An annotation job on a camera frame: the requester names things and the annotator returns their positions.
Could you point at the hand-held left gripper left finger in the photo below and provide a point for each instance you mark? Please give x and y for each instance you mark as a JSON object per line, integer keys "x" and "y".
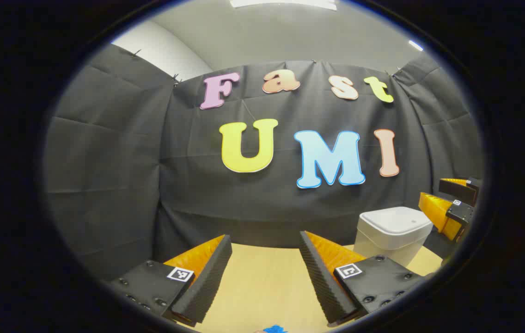
{"x": 211, "y": 277}

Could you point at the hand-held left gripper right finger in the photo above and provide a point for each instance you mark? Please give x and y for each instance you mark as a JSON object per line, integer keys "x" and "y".
{"x": 320, "y": 282}

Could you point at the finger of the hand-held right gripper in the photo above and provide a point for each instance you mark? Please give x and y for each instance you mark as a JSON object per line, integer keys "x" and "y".
{"x": 461, "y": 212}
{"x": 459, "y": 190}

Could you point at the blue paper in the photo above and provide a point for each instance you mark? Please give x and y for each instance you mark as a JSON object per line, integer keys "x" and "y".
{"x": 275, "y": 329}

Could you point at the grey desktop garbage bin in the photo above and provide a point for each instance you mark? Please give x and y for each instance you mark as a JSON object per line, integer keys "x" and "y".
{"x": 392, "y": 231}

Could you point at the wooden desktop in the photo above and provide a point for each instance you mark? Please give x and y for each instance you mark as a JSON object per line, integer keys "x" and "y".
{"x": 267, "y": 286}

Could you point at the small ceiling light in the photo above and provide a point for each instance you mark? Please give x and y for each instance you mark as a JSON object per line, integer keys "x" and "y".
{"x": 415, "y": 45}

